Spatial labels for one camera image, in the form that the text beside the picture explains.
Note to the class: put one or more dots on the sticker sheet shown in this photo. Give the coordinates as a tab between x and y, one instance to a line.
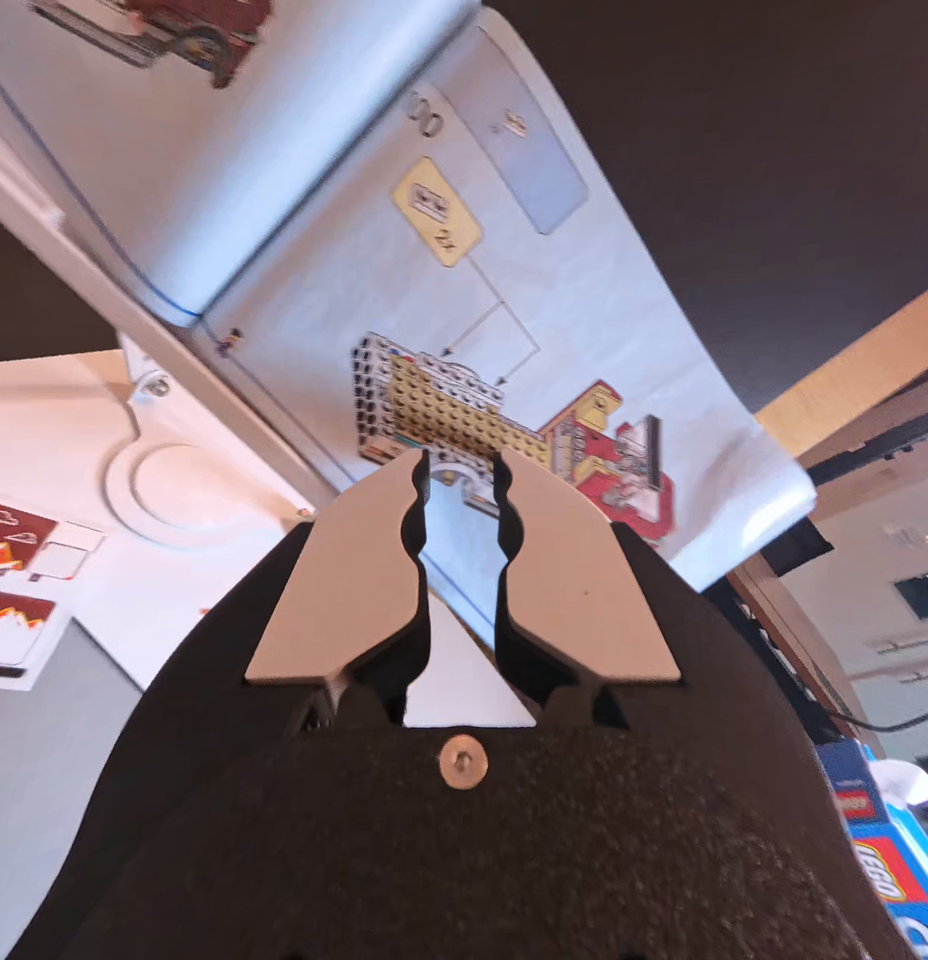
14	540

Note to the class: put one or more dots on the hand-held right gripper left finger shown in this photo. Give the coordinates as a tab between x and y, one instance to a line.
344	592

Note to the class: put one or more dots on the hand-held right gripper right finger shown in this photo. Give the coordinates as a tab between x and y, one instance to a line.
584	592

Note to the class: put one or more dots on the building instruction booklet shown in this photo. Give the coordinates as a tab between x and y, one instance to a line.
584	300

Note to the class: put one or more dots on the blue toy set box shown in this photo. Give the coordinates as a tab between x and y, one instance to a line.
884	885

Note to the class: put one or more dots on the white booklet stand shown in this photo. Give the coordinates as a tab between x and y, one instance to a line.
209	570

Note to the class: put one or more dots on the black desk divider panel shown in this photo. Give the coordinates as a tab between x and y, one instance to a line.
734	150

